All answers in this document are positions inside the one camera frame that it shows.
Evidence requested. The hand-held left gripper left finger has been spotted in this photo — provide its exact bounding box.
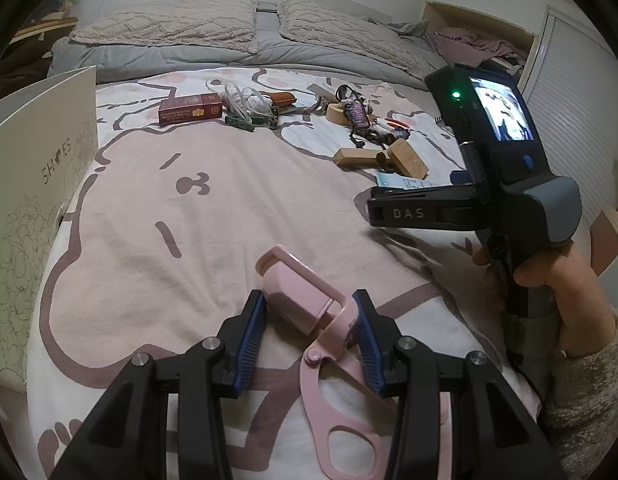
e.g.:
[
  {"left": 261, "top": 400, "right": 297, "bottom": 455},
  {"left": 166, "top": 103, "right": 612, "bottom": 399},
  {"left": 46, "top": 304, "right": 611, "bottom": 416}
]
[{"left": 49, "top": 289, "right": 268, "bottom": 480}]

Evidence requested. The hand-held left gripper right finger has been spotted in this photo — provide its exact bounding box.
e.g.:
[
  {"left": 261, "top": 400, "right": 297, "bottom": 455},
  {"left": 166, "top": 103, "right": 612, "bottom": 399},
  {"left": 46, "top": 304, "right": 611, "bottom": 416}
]
[{"left": 351, "top": 288, "right": 570, "bottom": 480}]

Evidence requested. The pink plastic eyelash curler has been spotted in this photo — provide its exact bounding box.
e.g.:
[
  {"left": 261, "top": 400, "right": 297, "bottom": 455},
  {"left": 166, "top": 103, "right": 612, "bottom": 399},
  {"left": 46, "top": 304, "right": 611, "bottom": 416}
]
[{"left": 255, "top": 244, "right": 392, "bottom": 478}]

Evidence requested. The short wooden block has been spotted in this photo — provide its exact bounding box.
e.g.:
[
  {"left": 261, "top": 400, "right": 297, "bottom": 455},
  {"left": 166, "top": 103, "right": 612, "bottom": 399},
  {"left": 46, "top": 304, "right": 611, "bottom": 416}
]
[{"left": 386, "top": 137, "right": 430, "bottom": 179}]

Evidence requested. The long wooden block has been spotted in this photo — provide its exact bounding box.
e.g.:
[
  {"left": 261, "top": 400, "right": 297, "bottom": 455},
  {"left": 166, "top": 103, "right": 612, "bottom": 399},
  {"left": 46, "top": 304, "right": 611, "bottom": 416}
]
[{"left": 334, "top": 147, "right": 390, "bottom": 171}]

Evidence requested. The cream shoe box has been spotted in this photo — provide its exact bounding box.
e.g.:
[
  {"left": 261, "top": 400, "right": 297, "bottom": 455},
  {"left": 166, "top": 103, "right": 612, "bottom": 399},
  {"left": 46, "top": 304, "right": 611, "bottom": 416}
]
[{"left": 0, "top": 65, "right": 100, "bottom": 393}]

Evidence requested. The person's right forearm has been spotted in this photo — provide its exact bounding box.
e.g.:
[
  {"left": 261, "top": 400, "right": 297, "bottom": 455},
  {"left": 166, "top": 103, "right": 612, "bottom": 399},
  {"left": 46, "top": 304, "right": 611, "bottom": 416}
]
[{"left": 539, "top": 310, "right": 618, "bottom": 480}]

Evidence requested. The person's right hand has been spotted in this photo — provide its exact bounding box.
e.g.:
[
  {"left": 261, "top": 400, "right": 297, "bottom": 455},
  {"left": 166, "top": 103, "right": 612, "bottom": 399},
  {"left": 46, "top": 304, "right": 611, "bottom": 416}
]
[{"left": 473, "top": 242, "right": 617, "bottom": 358}]

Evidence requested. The light wooden panel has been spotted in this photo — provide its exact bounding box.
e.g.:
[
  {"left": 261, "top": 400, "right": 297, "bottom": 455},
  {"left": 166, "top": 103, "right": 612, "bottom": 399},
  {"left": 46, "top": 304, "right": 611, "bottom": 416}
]
[{"left": 594, "top": 205, "right": 618, "bottom": 278}]

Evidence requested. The white louvred door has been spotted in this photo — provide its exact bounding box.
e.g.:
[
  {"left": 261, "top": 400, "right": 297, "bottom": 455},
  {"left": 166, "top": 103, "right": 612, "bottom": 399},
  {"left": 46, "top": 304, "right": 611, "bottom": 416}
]
[{"left": 519, "top": 5, "right": 618, "bottom": 281}]

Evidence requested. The white orange small tool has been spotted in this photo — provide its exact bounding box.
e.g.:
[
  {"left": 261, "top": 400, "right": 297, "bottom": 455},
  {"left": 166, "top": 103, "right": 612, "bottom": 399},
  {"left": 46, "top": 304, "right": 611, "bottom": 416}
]
[{"left": 376, "top": 117, "right": 415, "bottom": 133}]

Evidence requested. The pink clothes pile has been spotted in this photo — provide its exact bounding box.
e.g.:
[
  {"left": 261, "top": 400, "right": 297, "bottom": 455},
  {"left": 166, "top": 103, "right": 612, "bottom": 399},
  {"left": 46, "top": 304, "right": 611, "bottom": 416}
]
[{"left": 434, "top": 27, "right": 527, "bottom": 63}]

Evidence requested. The wooden shelf unit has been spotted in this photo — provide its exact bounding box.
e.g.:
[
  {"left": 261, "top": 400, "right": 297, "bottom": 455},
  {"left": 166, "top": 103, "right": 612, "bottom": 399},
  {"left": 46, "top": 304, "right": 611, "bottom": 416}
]
[{"left": 419, "top": 1, "right": 540, "bottom": 91}]

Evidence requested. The beige tape roll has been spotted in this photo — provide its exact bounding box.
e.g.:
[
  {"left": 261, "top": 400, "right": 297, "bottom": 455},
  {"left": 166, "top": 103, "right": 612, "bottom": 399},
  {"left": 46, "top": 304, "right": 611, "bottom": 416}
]
[{"left": 326, "top": 102, "right": 372, "bottom": 126}]

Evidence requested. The brown hair band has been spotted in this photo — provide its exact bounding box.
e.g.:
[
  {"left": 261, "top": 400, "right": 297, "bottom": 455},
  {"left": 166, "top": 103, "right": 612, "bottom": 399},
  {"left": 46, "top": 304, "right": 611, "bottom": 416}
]
[{"left": 301, "top": 97, "right": 330, "bottom": 121}]

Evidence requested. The beige textured pillow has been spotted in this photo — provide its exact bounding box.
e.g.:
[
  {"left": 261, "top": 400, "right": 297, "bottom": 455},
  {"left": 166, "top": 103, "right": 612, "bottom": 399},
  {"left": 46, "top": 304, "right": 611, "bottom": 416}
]
[
  {"left": 278, "top": 0, "right": 447, "bottom": 81},
  {"left": 70, "top": 0, "right": 260, "bottom": 56}
]

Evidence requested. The dark red box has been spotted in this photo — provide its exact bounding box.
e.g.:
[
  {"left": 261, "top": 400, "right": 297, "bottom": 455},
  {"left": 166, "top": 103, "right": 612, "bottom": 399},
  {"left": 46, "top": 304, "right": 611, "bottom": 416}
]
[{"left": 158, "top": 92, "right": 224, "bottom": 126}]

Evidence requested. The brown leather case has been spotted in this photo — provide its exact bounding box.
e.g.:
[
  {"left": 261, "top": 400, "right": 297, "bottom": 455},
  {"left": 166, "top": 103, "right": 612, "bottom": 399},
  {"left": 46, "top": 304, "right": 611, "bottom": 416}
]
[{"left": 259, "top": 91, "right": 296, "bottom": 108}]

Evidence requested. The grey duvet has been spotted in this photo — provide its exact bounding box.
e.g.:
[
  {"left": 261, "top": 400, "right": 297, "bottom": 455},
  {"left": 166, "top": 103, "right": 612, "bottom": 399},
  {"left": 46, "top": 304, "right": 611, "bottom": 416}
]
[{"left": 46, "top": 10, "right": 452, "bottom": 93}]

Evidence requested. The dark brown cloth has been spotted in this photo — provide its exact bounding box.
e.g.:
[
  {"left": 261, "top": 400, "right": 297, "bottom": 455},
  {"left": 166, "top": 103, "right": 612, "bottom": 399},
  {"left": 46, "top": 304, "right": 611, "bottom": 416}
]
[{"left": 0, "top": 42, "right": 55, "bottom": 106}]

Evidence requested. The wooden side shelf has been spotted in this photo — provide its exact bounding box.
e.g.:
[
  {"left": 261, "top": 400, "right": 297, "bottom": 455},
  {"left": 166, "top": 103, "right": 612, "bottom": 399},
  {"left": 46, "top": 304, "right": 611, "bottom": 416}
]
[{"left": 12, "top": 15, "right": 80, "bottom": 41}]

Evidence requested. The multicolour knitted cord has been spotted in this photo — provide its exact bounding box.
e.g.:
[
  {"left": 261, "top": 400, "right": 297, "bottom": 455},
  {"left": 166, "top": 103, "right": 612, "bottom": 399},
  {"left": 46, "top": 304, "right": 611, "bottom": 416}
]
[{"left": 336, "top": 97, "right": 412, "bottom": 148}]

